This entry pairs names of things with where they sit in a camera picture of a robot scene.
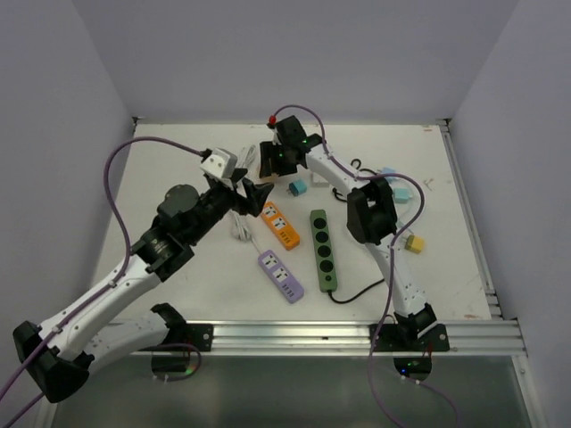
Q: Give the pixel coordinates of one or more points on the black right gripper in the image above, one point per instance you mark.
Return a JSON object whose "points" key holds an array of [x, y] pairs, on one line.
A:
{"points": [[268, 151]]}

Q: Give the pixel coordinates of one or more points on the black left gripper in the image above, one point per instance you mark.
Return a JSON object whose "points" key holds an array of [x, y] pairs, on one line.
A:
{"points": [[256, 193]]}

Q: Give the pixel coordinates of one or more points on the teal small plug adapter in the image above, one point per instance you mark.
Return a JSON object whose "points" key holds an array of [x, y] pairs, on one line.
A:
{"points": [[297, 187]]}

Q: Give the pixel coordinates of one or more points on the white charger plug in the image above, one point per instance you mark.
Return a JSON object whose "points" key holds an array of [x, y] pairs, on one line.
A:
{"points": [[318, 181]]}

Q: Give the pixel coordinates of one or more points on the purple socket adapter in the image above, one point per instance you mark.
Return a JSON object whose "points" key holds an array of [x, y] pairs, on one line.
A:
{"points": [[280, 276]]}

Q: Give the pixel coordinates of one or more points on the blue charger plug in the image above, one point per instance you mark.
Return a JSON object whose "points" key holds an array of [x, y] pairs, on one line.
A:
{"points": [[387, 170]]}

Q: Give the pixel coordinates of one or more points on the green power strip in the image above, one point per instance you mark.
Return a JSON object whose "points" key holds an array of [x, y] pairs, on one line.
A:
{"points": [[324, 258]]}

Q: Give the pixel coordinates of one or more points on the teal charger plug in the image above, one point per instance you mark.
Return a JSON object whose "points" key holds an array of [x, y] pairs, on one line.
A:
{"points": [[402, 195]]}

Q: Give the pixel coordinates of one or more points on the yellow USB charger plug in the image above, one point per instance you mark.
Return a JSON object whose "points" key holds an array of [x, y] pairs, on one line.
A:
{"points": [[414, 244]]}

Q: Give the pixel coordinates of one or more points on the beige cube socket adapter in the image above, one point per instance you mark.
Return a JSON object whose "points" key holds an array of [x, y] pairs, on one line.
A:
{"points": [[269, 178]]}

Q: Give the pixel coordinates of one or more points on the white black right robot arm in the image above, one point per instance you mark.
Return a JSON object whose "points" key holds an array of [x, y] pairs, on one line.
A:
{"points": [[372, 218]]}

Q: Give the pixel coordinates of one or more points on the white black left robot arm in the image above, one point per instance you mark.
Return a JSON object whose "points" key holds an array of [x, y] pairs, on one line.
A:
{"points": [[54, 351]]}

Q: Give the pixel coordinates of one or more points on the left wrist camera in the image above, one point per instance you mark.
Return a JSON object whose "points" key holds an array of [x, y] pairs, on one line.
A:
{"points": [[219, 165]]}

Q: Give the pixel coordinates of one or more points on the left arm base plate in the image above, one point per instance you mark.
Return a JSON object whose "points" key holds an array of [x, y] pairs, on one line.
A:
{"points": [[200, 335]]}

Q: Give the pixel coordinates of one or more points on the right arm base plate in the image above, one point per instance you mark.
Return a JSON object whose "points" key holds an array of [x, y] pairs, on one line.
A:
{"points": [[391, 339]]}

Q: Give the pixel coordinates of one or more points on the aluminium rail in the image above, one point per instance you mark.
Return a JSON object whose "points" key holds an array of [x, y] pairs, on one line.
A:
{"points": [[495, 338]]}

